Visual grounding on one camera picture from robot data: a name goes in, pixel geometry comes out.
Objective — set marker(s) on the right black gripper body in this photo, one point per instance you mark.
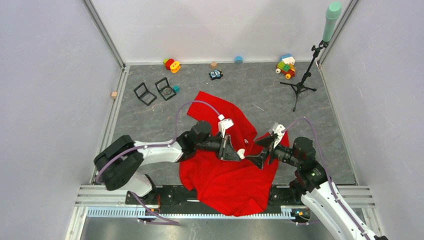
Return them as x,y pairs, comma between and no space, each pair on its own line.
273,153

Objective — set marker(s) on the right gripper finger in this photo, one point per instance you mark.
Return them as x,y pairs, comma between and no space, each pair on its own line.
265,141
259,159

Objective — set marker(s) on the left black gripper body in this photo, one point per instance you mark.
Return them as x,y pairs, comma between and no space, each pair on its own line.
222,147

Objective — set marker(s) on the round orange brooch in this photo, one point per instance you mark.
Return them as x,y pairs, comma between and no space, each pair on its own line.
241,153

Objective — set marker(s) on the red t-shirt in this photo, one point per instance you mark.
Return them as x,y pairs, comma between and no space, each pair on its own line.
232,188

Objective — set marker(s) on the round dark brooch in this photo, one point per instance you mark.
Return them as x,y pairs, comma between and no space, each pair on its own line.
167,91

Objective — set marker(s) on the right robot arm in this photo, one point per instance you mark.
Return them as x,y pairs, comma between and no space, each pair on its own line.
314,188

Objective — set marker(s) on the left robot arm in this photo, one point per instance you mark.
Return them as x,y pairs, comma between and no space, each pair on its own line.
118,164

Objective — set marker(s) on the teal cube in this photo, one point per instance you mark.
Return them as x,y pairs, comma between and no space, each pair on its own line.
176,88

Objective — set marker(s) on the brown wooden cube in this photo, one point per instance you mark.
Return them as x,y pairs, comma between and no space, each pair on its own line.
213,65

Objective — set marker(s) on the black display case right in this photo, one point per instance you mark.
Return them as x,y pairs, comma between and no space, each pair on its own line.
163,84

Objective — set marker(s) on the black display case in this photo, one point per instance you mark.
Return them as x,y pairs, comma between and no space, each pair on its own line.
144,95
163,84

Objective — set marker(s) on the colourful brick toy car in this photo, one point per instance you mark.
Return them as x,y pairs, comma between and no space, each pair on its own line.
286,66

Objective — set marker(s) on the blue cylinder block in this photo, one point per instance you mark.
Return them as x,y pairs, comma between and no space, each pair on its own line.
238,59

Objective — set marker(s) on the red yellow green toy blocks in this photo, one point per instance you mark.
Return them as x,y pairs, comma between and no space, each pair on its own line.
172,65

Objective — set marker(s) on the black display case left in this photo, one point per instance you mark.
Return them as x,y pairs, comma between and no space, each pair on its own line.
144,95

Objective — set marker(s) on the green microphone on tripod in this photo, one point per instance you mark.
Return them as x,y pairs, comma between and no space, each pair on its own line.
333,13

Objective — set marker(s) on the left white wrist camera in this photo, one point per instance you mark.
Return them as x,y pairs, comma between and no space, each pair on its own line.
224,124

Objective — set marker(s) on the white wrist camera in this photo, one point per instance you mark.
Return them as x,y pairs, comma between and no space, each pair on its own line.
224,124
276,134

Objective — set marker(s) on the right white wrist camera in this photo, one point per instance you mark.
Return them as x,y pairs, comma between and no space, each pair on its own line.
276,134

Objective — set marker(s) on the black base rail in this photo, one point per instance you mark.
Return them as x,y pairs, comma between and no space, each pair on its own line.
176,199

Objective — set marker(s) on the tan wooden cube on rail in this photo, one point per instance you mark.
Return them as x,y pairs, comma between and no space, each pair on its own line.
114,95

